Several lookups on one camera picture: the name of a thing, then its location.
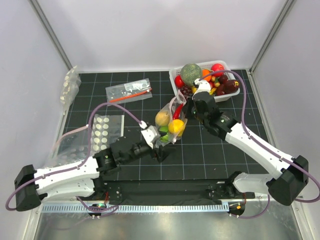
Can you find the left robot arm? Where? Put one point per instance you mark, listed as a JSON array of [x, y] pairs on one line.
[[83, 178]]

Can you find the dark red apple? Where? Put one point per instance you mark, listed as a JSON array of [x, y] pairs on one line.
[[231, 86]]

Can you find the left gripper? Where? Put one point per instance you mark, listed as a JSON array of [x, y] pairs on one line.
[[163, 152]]

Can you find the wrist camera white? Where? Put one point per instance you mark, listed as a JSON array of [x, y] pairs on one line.
[[201, 86], [150, 134]]

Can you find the bright green round fruit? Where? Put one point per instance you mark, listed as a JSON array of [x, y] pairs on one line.
[[163, 129]]

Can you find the red tomato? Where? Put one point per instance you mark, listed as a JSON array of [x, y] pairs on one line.
[[179, 82]]

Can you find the yellow banana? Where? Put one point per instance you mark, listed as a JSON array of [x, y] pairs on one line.
[[193, 89]]

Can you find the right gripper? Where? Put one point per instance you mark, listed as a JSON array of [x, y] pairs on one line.
[[186, 109]]

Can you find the white slotted cable duct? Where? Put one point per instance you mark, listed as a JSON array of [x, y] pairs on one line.
[[124, 209]]

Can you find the red chili pepper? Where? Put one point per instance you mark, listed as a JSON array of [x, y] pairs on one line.
[[178, 112]]

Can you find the green netted melon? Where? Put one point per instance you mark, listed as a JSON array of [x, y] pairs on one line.
[[189, 73]]

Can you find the purple grapes bunch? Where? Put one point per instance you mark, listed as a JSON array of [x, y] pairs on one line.
[[186, 91]]

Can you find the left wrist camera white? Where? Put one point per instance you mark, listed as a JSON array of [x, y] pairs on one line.
[[150, 134]]

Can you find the yellow lemon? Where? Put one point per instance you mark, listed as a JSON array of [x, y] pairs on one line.
[[162, 118]]

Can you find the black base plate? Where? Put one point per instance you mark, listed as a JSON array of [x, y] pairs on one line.
[[166, 192]]

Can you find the orange fruit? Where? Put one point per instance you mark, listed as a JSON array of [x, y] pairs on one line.
[[206, 75]]

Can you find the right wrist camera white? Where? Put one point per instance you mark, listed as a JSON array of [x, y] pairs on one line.
[[201, 86]]

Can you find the dark red plum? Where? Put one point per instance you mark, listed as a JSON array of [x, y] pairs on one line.
[[223, 79]]

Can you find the white plastic basket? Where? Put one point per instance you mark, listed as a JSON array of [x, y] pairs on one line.
[[205, 65]]

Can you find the bag stack at wall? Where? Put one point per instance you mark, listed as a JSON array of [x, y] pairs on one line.
[[70, 87]]

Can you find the white zipper dotted bag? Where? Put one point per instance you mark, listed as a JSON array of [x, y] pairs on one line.
[[106, 129]]

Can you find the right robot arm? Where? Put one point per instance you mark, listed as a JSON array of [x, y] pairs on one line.
[[286, 176]]

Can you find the pink zipper dotted bag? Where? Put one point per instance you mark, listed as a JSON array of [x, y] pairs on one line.
[[170, 121]]

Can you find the small mixed fruit pieces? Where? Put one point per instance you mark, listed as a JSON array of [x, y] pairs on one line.
[[214, 84]]

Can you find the crumpled bags pile left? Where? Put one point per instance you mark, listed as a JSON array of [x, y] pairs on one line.
[[71, 147]]

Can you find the red zipper clear bag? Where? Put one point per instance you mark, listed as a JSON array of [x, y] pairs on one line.
[[129, 92]]

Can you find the yellow red peach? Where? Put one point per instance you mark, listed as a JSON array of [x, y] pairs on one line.
[[176, 127]]

